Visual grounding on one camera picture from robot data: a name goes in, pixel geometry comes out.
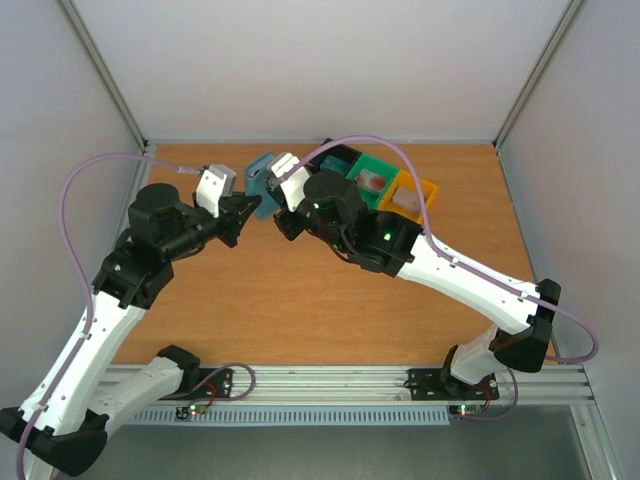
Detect aluminium front rail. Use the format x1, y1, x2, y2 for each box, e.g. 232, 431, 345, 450
94, 363, 596, 406

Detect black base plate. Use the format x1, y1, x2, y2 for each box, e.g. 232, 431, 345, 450
160, 368, 234, 401
403, 368, 500, 402

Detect black plastic bin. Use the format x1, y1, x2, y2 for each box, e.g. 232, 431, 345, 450
308, 144, 362, 173

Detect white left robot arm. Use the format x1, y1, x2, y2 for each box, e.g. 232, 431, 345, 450
1, 183, 261, 479

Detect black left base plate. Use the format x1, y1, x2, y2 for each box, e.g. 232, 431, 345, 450
160, 368, 234, 401

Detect yellow plastic bin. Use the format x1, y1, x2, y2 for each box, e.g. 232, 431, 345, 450
375, 170, 439, 224

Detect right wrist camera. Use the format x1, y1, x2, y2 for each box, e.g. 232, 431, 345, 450
266, 152, 310, 212

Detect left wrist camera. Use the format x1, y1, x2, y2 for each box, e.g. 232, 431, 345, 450
195, 164, 237, 218

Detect grey slotted cable duct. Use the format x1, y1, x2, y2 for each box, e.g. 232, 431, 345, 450
127, 405, 449, 428

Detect red patterned card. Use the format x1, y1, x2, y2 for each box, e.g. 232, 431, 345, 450
355, 168, 389, 195

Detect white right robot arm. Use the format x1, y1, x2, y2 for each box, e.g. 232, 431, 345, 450
269, 168, 561, 399

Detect teal card holder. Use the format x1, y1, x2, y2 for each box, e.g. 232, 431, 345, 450
244, 152, 279, 220

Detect green plastic bin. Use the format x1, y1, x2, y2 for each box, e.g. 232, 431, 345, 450
346, 154, 399, 209

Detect white VIP card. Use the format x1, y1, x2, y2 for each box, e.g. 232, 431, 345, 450
391, 186, 420, 214

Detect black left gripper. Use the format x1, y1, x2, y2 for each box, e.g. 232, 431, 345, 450
162, 192, 259, 261

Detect teal card in bin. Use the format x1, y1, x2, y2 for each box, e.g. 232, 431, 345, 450
320, 155, 351, 176

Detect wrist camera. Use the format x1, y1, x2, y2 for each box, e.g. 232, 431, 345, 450
266, 152, 310, 212
195, 164, 237, 218

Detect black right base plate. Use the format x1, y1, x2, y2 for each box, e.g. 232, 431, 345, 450
403, 368, 500, 402

